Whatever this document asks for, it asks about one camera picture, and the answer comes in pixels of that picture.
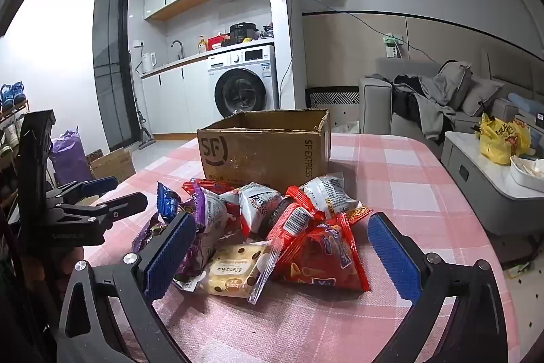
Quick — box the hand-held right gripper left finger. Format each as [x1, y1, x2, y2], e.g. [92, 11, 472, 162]
[53, 212, 198, 363]

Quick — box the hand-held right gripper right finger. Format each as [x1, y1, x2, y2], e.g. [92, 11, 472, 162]
[368, 213, 511, 363]

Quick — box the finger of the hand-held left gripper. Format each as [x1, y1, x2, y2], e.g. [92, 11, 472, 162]
[57, 192, 149, 230]
[50, 177, 120, 205]

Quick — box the dark purple snack packet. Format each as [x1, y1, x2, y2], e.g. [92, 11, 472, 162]
[131, 212, 171, 255]

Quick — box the blue snack packet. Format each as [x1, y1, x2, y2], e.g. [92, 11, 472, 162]
[155, 181, 184, 224]

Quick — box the purple candy packet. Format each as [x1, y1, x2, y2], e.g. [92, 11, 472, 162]
[172, 186, 230, 291]

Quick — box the yellow cheese-print bread packet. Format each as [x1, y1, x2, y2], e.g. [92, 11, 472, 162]
[185, 241, 279, 305]

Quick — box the red cookie packet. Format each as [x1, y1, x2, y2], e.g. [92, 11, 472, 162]
[259, 185, 328, 253]
[272, 218, 370, 293]

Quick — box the thin red wafer packet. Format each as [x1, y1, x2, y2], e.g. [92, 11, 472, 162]
[182, 178, 234, 196]

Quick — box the white and orange chips packet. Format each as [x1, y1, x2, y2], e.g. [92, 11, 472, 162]
[297, 171, 375, 225]

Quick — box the white and red chips packet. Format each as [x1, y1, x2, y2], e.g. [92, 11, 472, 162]
[219, 181, 283, 240]

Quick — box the brown cardboard box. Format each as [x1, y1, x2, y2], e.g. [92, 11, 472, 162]
[196, 109, 331, 187]

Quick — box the printed cardboard box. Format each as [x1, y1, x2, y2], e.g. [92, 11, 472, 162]
[87, 148, 137, 183]

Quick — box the purple plastic bag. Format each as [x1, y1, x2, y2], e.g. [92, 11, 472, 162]
[50, 127, 94, 187]

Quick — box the stick vacuum cleaner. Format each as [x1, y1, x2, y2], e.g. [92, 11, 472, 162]
[135, 82, 157, 145]

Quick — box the pink plaid tablecloth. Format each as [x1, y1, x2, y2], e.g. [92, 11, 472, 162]
[83, 132, 511, 363]

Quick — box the grey coffee table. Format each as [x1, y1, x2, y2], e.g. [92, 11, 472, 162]
[441, 131, 544, 236]

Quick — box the white kitchen counter cabinet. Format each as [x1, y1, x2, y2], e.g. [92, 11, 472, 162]
[140, 52, 213, 136]

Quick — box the dark glass door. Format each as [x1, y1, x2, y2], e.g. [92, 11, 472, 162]
[92, 0, 141, 151]

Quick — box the grey hoodie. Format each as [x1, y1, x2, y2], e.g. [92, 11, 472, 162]
[419, 76, 457, 140]

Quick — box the grey sofa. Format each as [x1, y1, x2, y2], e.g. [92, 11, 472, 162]
[359, 57, 544, 151]

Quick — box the yellow plastic bag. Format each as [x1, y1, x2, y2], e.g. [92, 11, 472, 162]
[478, 112, 532, 166]

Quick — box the black clothing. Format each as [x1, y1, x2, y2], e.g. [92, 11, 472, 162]
[391, 75, 430, 130]

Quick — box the white washing machine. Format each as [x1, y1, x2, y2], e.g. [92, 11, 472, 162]
[207, 45, 279, 121]

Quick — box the small grey pillow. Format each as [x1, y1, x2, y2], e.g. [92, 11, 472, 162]
[461, 76, 506, 117]

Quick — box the large grey pillow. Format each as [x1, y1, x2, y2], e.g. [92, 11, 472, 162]
[438, 61, 473, 109]

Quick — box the blue bolster pillow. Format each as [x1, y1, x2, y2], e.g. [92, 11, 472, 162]
[508, 91, 544, 117]

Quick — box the black pressure cooker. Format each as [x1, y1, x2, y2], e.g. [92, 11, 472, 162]
[228, 22, 258, 46]

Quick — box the wall socket with charger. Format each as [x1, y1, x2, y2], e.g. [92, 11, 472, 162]
[382, 32, 404, 58]

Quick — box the grey washer cable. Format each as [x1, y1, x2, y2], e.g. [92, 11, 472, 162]
[278, 0, 296, 92]

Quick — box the thin wall cable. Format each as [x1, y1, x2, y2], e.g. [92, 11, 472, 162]
[270, 0, 438, 64]

